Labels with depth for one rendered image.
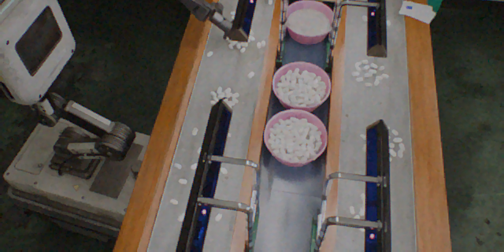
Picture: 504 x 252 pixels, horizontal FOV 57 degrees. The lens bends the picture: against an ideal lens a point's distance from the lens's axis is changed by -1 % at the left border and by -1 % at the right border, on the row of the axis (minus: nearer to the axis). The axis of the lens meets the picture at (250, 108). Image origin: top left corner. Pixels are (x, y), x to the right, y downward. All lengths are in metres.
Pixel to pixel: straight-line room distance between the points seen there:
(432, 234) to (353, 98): 0.68
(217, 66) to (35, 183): 1.02
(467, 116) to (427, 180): 1.32
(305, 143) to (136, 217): 0.76
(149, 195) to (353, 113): 0.94
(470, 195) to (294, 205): 1.32
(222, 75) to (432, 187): 1.04
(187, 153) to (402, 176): 0.89
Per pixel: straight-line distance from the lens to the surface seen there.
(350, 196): 1.91
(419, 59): 2.38
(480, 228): 2.90
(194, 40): 2.34
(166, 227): 1.85
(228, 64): 2.25
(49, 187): 2.37
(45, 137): 2.53
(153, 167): 1.94
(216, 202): 1.45
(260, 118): 2.03
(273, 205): 1.93
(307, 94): 2.16
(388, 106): 2.18
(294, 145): 1.99
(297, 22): 2.47
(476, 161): 3.10
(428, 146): 2.09
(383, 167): 1.57
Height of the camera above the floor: 2.44
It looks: 54 degrees down
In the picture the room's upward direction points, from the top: straight up
